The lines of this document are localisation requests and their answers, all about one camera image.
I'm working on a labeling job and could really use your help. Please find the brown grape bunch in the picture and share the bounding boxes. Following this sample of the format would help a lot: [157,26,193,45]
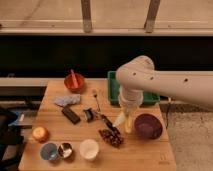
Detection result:
[99,129,124,148]

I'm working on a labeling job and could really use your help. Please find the white cup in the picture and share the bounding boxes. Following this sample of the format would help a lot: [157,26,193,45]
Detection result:
[79,139,99,161]

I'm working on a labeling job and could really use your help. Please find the silver fork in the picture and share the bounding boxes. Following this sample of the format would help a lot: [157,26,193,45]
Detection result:
[92,90,101,112]

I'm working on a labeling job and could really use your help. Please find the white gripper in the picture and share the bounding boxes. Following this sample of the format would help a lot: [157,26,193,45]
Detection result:
[112,87,144,135]

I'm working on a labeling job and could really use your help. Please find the dark handled knife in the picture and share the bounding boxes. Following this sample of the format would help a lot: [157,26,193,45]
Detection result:
[95,111,120,135]

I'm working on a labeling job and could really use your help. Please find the red spatula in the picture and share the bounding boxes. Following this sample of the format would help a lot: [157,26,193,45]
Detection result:
[70,69,78,88]

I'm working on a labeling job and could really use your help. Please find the green plastic bin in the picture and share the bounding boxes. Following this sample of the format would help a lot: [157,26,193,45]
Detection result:
[107,70,161,107]

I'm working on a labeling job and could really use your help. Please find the silver metal cup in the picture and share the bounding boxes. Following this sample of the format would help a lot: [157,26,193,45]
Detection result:
[58,143,73,159]

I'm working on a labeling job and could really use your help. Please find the black binder clip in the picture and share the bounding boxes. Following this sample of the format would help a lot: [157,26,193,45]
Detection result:
[83,108,94,122]

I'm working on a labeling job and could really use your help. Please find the purple bowl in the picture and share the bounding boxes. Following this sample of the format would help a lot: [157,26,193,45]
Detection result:
[134,113,163,139]

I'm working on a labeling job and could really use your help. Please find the red apple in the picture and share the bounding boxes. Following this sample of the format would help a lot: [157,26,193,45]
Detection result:
[32,127,49,142]

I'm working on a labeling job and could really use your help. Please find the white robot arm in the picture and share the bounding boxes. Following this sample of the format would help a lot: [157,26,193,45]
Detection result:
[113,55,213,133]

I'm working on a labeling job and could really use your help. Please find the red bowl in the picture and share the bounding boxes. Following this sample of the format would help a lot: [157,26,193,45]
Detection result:
[64,73,85,92]

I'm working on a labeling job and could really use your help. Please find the black rectangular block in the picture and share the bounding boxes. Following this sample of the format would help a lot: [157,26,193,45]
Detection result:
[62,107,81,124]

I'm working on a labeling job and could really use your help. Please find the blue crumpled cloth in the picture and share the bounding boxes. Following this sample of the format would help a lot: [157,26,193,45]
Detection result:
[54,94,81,107]

